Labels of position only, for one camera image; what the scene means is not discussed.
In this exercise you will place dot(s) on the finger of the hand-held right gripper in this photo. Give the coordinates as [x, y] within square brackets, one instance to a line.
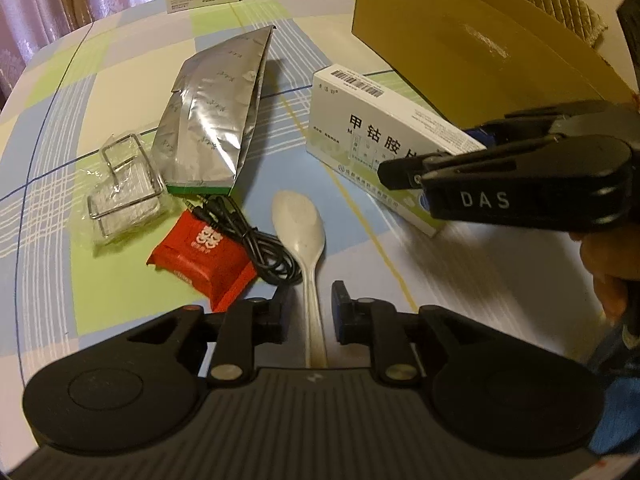
[476, 138]
[400, 175]

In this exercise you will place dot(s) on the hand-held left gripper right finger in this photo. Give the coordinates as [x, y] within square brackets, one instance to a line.
[340, 315]

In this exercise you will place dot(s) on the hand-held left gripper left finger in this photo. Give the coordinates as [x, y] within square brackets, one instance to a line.
[282, 317]

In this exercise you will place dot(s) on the white green medicine box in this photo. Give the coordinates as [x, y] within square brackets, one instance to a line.
[360, 125]

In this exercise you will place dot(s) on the white plastic spoon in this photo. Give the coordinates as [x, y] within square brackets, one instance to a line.
[297, 220]

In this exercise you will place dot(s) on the red packet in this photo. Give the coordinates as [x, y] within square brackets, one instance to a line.
[200, 255]

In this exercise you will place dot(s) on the brown cardboard box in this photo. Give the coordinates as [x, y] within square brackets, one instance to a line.
[450, 35]

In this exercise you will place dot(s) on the silver foil bag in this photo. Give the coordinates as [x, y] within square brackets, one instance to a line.
[210, 110]

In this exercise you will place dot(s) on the person's right hand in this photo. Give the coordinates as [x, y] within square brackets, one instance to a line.
[602, 260]

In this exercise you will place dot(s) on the chair with quilted beige cover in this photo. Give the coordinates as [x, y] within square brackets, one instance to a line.
[560, 0]

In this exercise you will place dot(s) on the pink patterned curtain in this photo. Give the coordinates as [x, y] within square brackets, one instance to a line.
[50, 0]

